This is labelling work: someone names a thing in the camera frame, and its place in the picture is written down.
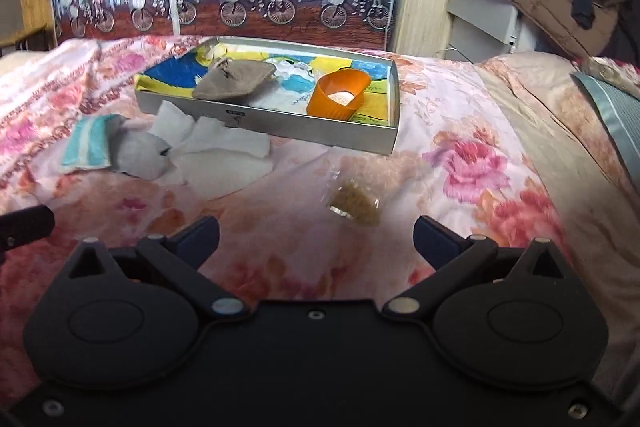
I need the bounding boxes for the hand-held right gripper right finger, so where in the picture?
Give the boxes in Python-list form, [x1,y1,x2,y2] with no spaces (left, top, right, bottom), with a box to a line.
[381,215,573,323]

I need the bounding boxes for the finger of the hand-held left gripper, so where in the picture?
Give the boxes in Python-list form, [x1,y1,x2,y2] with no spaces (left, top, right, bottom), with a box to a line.
[0,206,56,253]

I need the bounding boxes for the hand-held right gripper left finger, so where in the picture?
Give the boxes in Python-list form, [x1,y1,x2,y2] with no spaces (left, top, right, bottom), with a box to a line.
[65,215,252,323]

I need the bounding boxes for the white cotton cloth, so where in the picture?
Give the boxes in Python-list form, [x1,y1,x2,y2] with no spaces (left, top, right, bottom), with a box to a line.
[172,117,274,198]
[149,101,197,148]

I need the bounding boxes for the clear bag of yellow beads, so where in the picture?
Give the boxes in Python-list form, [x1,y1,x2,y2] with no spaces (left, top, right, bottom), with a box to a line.
[320,157,386,228]

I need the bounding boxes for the grey cloth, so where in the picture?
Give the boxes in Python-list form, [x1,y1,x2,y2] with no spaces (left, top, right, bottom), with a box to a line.
[107,127,174,181]

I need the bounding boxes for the teal striped cloth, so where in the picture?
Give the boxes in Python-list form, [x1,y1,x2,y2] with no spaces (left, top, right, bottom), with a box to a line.
[61,116,118,170]

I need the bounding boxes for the grey tray with cartoon lining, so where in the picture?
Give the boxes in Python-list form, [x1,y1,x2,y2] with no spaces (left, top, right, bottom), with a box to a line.
[135,36,401,156]

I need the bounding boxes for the grey-brown drawstring pouch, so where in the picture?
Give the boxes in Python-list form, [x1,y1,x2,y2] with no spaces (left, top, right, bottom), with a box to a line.
[192,59,277,100]

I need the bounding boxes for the orange silicone cup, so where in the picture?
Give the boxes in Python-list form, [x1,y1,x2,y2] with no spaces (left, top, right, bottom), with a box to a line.
[306,70,372,122]

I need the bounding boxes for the blue and white cloth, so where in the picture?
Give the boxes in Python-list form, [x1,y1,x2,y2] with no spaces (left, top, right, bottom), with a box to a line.
[252,74,321,114]

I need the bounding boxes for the white cloth with label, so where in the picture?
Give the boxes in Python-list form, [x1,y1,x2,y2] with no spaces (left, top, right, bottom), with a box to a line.
[272,59,316,80]

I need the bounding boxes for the pink floral bed cover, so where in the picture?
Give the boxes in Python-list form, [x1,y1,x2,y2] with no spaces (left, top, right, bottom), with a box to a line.
[0,34,576,408]

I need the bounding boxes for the beige floral quilt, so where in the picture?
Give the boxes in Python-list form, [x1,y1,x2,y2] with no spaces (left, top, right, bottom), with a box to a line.
[475,52,640,408]

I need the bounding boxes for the teal pillow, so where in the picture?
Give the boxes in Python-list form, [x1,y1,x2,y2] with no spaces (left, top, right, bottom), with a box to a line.
[570,72,640,198]

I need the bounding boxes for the wooden chair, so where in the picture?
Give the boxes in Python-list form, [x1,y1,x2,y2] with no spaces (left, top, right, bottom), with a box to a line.
[0,0,56,55]

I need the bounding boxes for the white storage boxes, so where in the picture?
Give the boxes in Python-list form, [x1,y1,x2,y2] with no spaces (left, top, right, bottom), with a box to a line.
[446,0,541,62]

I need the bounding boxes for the red floral pillow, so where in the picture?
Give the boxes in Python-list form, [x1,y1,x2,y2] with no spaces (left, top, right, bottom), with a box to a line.
[580,57,640,100]

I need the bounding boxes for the dark garment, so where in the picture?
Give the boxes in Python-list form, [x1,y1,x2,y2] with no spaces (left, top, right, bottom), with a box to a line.
[590,0,640,68]

